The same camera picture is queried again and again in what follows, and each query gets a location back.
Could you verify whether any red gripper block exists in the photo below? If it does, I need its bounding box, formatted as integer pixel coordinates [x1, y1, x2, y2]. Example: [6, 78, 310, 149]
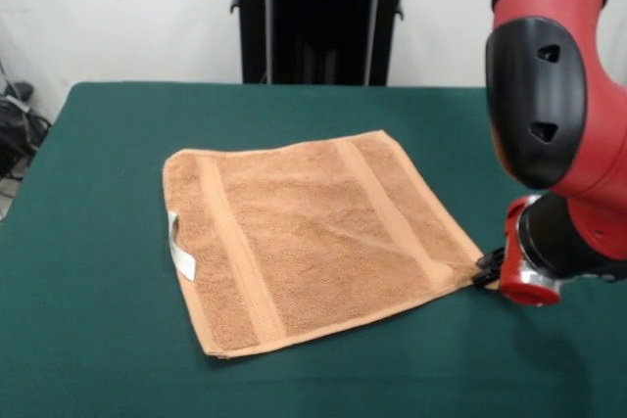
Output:
[470, 195, 562, 308]

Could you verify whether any tan terry towel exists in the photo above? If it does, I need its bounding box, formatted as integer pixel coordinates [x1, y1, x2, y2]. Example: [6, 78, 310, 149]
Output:
[161, 129, 501, 359]

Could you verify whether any dark green table cloth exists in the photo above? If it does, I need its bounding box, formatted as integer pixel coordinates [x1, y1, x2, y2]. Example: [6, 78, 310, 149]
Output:
[0, 80, 627, 418]

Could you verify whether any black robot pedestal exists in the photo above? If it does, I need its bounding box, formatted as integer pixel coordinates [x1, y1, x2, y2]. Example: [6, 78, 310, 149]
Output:
[228, 0, 430, 86]

